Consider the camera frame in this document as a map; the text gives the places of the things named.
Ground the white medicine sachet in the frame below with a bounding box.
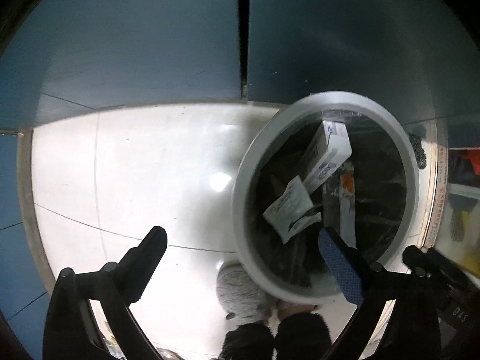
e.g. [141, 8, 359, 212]
[263, 175, 313, 236]

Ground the long white medicine box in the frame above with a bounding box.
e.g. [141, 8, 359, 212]
[298, 120, 352, 194]

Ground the green white sachet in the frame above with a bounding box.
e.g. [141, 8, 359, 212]
[279, 212, 322, 244]

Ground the white round trash bin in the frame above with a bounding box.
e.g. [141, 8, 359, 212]
[232, 91, 419, 304]

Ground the clear plastic blister pack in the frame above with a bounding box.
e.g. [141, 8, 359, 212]
[322, 160, 356, 248]

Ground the black trousers leg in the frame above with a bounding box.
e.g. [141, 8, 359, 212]
[219, 313, 332, 360]

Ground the grey left slipper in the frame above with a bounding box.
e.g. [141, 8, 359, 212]
[216, 262, 271, 326]

